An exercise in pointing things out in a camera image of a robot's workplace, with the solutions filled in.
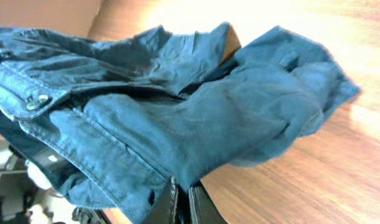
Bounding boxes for navy blue denim shorts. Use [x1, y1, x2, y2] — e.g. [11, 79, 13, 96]
[0, 23, 359, 223]

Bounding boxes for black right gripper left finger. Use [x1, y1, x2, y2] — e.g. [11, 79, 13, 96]
[142, 177, 178, 224]

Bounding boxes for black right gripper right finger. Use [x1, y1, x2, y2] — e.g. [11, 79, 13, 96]
[188, 181, 228, 224]

